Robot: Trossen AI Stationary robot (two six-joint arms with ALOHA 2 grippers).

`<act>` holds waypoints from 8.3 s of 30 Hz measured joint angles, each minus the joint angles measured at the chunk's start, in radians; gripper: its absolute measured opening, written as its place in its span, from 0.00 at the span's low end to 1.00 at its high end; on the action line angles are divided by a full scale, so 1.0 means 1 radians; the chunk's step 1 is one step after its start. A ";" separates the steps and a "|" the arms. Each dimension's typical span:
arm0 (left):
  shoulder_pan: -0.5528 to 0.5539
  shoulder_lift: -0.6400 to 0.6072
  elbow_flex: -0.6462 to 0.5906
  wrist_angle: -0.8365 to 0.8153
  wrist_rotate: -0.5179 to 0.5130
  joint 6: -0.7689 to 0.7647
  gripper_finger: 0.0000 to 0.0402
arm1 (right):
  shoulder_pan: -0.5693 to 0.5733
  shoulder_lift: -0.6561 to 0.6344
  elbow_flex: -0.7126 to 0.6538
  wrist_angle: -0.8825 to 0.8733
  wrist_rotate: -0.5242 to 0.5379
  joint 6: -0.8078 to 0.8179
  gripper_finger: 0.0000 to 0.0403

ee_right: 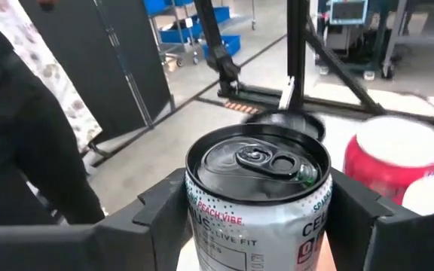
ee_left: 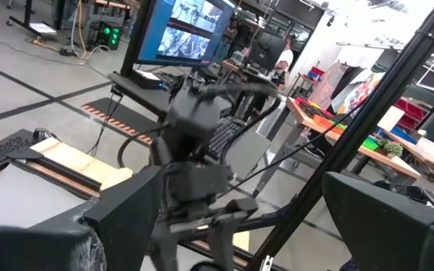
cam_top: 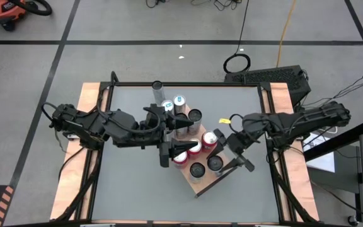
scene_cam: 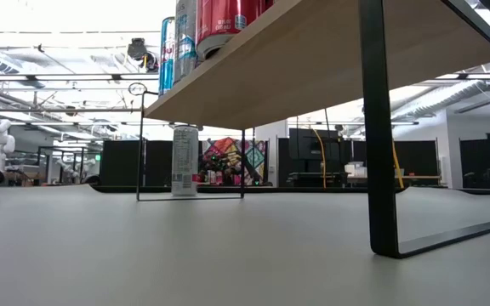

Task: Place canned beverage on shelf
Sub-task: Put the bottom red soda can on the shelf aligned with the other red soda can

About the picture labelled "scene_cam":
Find silver black-top Celsius can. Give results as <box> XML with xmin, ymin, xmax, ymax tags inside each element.
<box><xmin>171</xmin><ymin>123</ymin><xmax>200</xmax><ymax>198</ymax></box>

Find blue silver Red Bull can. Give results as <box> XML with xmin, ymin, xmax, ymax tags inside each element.
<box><xmin>158</xmin><ymin>15</ymin><xmax>177</xmax><ymax>97</ymax></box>

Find Celsius Arctic Vibe can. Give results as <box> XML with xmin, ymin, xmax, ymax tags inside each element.
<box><xmin>173</xmin><ymin>0</ymin><xmax>198</xmax><ymax>85</ymax></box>

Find wooden shelf with black legs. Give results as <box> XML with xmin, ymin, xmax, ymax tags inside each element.
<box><xmin>136</xmin><ymin>0</ymin><xmax>490</xmax><ymax>259</ymax></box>

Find colourful patterned panel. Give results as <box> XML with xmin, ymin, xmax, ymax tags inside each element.
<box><xmin>201</xmin><ymin>136</ymin><xmax>268</xmax><ymax>187</ymax></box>

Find white storage containers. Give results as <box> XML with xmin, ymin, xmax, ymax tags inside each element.
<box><xmin>345</xmin><ymin>160</ymin><xmax>368</xmax><ymax>178</ymax></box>

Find black partition panel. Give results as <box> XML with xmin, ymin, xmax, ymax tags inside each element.
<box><xmin>350</xmin><ymin>139</ymin><xmax>441</xmax><ymax>178</ymax></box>
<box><xmin>100</xmin><ymin>139</ymin><xmax>174</xmax><ymax>188</ymax></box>

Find black cabinet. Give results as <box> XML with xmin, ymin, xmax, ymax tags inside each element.
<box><xmin>459</xmin><ymin>138</ymin><xmax>490</xmax><ymax>191</ymax></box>

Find yellow cable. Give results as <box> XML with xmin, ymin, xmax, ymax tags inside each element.
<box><xmin>311</xmin><ymin>128</ymin><xmax>328</xmax><ymax>190</ymax></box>
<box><xmin>391</xmin><ymin>139</ymin><xmax>406</xmax><ymax>190</ymax></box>

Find black wire loop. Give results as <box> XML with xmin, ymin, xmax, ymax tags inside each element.
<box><xmin>127</xmin><ymin>81</ymin><xmax>149</xmax><ymax>97</ymax></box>

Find black overhead camera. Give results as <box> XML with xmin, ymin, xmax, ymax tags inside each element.
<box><xmin>126</xmin><ymin>37</ymin><xmax>161</xmax><ymax>74</ymax></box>

